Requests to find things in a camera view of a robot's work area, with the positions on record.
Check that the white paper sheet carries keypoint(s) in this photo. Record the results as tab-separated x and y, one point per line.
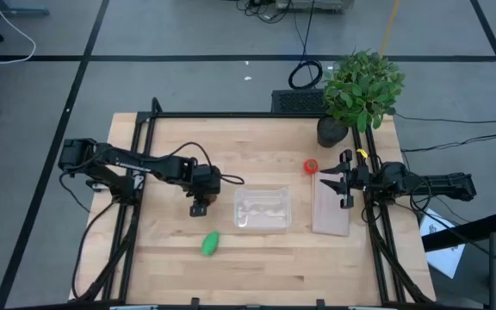
444	254

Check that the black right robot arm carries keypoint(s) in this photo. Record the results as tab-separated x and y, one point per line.
442	185

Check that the green potted plant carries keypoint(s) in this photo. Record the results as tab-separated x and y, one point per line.
360	90

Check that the green toy corn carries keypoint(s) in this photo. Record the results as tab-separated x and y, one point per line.
210	243

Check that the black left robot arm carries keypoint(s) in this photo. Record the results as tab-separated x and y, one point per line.
123	163

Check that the clear plastic tupperware container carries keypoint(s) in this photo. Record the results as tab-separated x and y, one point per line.
263	208

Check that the grey device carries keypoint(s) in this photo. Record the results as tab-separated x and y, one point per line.
312	3

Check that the grey furniture leg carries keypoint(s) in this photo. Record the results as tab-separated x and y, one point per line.
15	11

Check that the black vented box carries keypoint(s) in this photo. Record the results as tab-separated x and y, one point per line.
298	101

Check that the black device at table edge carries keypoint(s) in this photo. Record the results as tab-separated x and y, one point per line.
248	115

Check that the red toy tomato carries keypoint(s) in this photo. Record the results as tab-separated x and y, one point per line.
311	166

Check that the yellow tag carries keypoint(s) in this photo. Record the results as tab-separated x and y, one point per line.
362	153

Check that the black desk bar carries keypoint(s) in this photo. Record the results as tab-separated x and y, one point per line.
467	230

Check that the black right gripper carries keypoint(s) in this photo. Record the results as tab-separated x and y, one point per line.
360	177

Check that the translucent tupperware lid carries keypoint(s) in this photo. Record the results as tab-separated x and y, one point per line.
330	215

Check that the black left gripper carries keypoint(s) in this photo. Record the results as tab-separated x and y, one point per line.
205	181

